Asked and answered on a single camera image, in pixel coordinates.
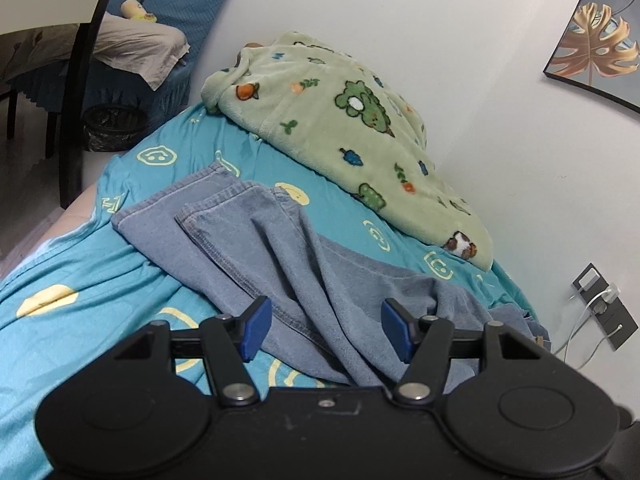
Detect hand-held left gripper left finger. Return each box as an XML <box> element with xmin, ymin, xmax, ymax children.
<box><xmin>112</xmin><ymin>296</ymin><xmax>273</xmax><ymax>407</ymax></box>

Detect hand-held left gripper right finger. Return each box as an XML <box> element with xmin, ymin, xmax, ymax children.
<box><xmin>381</xmin><ymin>298</ymin><xmax>543</xmax><ymax>405</ymax></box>

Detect blue denim jeans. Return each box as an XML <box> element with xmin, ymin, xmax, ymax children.
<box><xmin>112</xmin><ymin>161</ymin><xmax>550</xmax><ymax>387</ymax></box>

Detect teal printed bed sheet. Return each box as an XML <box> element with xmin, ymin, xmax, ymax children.
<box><xmin>0</xmin><ymin>102</ymin><xmax>551</xmax><ymax>480</ymax></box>

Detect green printed fleece blanket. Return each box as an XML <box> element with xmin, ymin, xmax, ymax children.
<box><xmin>201</xmin><ymin>31</ymin><xmax>494</xmax><ymax>272</ymax></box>

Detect white charger plug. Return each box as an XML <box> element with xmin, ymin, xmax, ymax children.
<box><xmin>593</xmin><ymin>284</ymin><xmax>621</xmax><ymax>314</ymax></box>

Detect white mattress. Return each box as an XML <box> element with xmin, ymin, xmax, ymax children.
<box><xmin>0</xmin><ymin>182</ymin><xmax>101</xmax><ymax>281</ymax></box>

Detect black trash bin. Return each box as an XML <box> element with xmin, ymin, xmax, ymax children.
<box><xmin>82</xmin><ymin>105</ymin><xmax>149</xmax><ymax>154</ymax></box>

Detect beige cloth on sofa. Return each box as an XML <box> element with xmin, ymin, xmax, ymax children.
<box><xmin>0</xmin><ymin>12</ymin><xmax>191</xmax><ymax>92</ymax></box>

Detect black wooden chair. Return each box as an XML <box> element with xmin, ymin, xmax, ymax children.
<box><xmin>4</xmin><ymin>0</ymin><xmax>122</xmax><ymax>209</ymax></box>

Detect blue quilted sofa cover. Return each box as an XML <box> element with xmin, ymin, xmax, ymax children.
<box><xmin>10</xmin><ymin>0</ymin><xmax>243</xmax><ymax>113</ymax></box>

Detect yellow plush toy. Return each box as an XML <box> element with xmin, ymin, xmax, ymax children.
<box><xmin>120</xmin><ymin>0</ymin><xmax>159</xmax><ymax>24</ymax></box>

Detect white charger cable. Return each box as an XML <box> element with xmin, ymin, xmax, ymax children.
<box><xmin>551</xmin><ymin>296</ymin><xmax>607</xmax><ymax>358</ymax></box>

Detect white cable with plug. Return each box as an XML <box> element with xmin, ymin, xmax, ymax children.
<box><xmin>586</xmin><ymin>324</ymin><xmax>624</xmax><ymax>362</ymax></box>

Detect black wall socket panel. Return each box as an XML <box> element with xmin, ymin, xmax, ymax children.
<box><xmin>572</xmin><ymin>262</ymin><xmax>639</xmax><ymax>351</ymax></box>

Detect leaf print wall picture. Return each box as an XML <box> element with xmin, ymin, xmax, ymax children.
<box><xmin>543</xmin><ymin>0</ymin><xmax>640</xmax><ymax>113</ymax></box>

